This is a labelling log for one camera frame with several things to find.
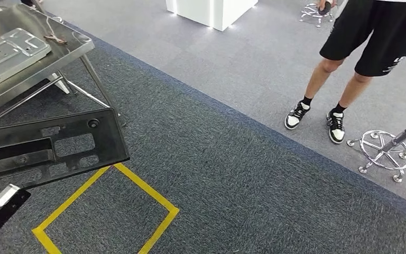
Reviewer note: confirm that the black plastic plate bracket part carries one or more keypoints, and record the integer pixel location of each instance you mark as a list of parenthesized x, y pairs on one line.
[(112, 147)]

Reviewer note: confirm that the stainless steel workbench table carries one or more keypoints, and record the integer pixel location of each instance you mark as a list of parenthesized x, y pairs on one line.
[(66, 49)]

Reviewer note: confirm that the white illuminated display plinth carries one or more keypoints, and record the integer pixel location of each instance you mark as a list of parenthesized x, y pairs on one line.
[(224, 10)]

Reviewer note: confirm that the person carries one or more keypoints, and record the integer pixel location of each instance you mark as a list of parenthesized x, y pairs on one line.
[(381, 35)]

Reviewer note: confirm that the stamped grey metal panel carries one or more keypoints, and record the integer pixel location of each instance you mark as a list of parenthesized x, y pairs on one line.
[(10, 56)]

